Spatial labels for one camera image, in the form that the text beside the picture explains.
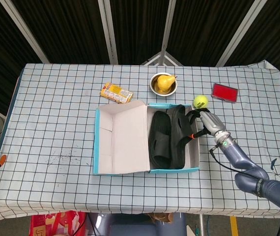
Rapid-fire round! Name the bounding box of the brown paper bag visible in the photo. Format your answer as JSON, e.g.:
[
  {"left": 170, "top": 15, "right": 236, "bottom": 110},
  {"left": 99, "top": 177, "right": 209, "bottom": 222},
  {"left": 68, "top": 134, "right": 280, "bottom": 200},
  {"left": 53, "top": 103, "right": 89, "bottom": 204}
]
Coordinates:
[{"left": 147, "top": 212, "right": 174, "bottom": 224}]

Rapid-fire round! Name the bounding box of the yellow snack packet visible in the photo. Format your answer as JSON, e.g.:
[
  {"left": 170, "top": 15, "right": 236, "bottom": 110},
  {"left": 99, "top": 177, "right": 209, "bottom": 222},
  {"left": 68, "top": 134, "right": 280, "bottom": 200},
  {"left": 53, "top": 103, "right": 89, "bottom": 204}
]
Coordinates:
[{"left": 99, "top": 82, "right": 134, "bottom": 106}]

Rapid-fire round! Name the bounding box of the white triangular screen foot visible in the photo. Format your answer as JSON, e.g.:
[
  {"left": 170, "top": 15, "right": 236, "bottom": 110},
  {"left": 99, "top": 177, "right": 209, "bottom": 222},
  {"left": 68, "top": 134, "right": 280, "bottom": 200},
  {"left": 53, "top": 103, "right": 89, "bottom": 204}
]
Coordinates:
[{"left": 141, "top": 51, "right": 184, "bottom": 66}]

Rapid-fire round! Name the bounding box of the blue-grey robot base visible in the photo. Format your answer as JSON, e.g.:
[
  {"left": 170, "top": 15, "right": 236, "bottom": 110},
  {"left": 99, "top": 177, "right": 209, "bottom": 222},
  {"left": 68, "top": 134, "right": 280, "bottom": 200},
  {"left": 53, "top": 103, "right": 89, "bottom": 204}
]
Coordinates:
[{"left": 85, "top": 212, "right": 188, "bottom": 236}]

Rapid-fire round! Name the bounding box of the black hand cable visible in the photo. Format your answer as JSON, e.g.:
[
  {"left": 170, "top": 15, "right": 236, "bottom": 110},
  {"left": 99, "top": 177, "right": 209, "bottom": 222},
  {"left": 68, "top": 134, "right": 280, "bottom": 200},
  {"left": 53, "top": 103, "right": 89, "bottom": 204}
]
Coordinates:
[{"left": 209, "top": 145, "right": 262, "bottom": 178}]

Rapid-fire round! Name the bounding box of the checked light blue tablecloth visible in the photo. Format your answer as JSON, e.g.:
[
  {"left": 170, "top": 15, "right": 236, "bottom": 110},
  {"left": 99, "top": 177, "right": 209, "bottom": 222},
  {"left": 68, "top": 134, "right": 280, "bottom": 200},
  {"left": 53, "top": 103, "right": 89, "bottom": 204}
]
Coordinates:
[{"left": 0, "top": 60, "right": 280, "bottom": 223}]

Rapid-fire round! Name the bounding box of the light blue shoe box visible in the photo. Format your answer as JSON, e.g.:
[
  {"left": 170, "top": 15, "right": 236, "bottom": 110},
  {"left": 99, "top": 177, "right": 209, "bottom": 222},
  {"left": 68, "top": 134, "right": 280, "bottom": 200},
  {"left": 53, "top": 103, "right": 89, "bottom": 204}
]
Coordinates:
[{"left": 93, "top": 99, "right": 201, "bottom": 176}]

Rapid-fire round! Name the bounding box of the metal table leg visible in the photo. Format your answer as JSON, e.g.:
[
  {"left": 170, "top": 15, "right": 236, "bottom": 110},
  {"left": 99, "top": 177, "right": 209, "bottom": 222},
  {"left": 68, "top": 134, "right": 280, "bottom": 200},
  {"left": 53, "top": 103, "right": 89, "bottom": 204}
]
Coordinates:
[{"left": 198, "top": 214, "right": 205, "bottom": 236}]

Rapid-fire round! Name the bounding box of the small metal bowl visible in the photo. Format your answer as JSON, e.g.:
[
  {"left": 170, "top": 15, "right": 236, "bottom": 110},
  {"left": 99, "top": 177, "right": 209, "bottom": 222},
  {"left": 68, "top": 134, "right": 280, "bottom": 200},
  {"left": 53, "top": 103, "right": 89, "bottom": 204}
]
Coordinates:
[{"left": 150, "top": 73, "right": 178, "bottom": 97}]

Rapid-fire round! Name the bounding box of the red ink pad case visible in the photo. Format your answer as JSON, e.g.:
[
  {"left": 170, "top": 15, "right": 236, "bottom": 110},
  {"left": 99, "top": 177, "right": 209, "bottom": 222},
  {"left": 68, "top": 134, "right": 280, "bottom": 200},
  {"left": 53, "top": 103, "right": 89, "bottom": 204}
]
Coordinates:
[{"left": 211, "top": 83, "right": 239, "bottom": 104}]

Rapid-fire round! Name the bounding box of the yellow pear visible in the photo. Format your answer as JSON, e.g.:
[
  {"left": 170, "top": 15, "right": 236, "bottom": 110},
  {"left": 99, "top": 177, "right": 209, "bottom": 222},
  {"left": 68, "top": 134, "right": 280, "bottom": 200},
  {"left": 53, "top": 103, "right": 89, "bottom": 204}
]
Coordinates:
[{"left": 157, "top": 75, "right": 178, "bottom": 91}]

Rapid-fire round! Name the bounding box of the yellow tennis ball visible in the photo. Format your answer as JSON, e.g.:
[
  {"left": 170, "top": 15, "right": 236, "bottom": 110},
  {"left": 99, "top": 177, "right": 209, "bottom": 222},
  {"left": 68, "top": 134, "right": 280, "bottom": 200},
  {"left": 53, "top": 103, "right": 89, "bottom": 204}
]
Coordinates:
[{"left": 193, "top": 94, "right": 209, "bottom": 110}]

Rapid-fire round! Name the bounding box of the black rubber slipper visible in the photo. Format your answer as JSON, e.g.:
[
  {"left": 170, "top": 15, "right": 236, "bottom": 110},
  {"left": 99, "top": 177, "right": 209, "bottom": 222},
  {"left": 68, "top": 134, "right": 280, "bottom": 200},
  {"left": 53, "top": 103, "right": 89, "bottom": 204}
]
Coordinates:
[
  {"left": 149, "top": 110, "right": 172, "bottom": 169},
  {"left": 169, "top": 104, "right": 194, "bottom": 170}
]

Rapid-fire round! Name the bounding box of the white screen frame post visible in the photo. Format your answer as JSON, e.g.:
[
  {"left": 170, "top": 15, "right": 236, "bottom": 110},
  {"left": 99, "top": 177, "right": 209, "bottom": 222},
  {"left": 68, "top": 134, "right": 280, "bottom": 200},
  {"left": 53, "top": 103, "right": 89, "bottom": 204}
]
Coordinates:
[
  {"left": 160, "top": 0, "right": 177, "bottom": 54},
  {"left": 215, "top": 0, "right": 268, "bottom": 67},
  {"left": 0, "top": 0, "right": 50, "bottom": 64},
  {"left": 97, "top": 0, "right": 119, "bottom": 65}
]

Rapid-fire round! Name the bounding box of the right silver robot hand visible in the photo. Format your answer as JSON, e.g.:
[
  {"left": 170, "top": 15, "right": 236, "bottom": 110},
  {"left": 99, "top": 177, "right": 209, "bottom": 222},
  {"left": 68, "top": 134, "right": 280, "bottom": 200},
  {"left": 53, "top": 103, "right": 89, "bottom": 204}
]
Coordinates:
[{"left": 186, "top": 109, "right": 227, "bottom": 140}]

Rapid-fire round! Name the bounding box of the red patterned bag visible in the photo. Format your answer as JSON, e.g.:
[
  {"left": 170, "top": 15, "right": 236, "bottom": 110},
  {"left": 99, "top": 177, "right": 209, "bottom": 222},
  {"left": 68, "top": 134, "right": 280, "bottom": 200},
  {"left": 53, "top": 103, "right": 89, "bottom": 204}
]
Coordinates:
[{"left": 30, "top": 210, "right": 87, "bottom": 236}]

